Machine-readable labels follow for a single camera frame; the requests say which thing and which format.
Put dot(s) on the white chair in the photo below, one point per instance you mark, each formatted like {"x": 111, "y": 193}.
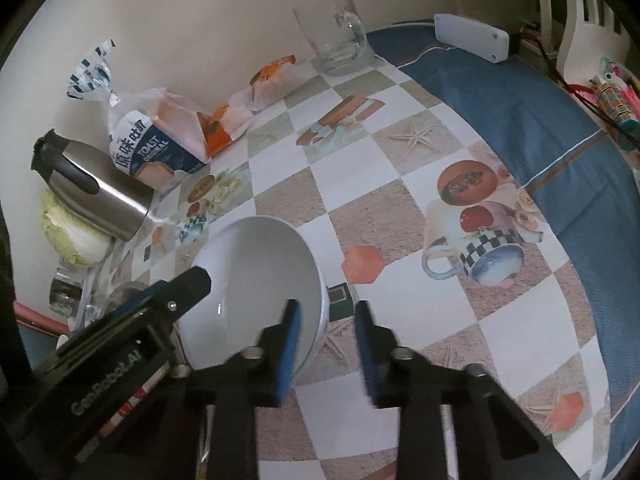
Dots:
{"x": 580, "y": 20}

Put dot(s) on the white power strip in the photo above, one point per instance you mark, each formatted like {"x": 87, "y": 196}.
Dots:
{"x": 472, "y": 37}

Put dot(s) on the napa cabbage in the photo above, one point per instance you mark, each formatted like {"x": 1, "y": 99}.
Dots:
{"x": 75, "y": 240}

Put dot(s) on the pile of colourful toys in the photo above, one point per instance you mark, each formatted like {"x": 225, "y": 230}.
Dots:
{"x": 620, "y": 100}

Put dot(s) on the orange snack packet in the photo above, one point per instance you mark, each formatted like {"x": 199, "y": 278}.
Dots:
{"x": 227, "y": 127}
{"x": 272, "y": 80}

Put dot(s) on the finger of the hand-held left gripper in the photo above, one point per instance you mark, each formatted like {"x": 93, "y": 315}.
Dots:
{"x": 185, "y": 285}
{"x": 140, "y": 295}

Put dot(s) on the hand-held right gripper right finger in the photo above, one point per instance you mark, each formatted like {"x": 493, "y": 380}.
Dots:
{"x": 365, "y": 355}

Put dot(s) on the stainless steel thermos jug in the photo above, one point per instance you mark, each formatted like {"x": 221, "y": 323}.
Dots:
{"x": 100, "y": 185}

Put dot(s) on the clear glass cup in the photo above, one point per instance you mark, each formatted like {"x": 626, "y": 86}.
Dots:
{"x": 72, "y": 272}

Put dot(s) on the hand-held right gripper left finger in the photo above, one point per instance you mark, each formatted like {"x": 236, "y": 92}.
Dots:
{"x": 290, "y": 355}

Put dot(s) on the small glass jar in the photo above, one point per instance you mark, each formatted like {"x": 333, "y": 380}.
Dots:
{"x": 62, "y": 295}

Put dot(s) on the bagged toast bread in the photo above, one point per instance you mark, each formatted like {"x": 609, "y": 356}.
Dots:
{"x": 150, "y": 135}

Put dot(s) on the glass mug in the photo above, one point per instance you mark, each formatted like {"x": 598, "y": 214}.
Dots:
{"x": 335, "y": 35}

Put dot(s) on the large white bowl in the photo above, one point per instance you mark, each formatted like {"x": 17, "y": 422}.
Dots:
{"x": 250, "y": 285}

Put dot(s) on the checked tablecloth with blue border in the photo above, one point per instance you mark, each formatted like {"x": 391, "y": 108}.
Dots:
{"x": 400, "y": 220}

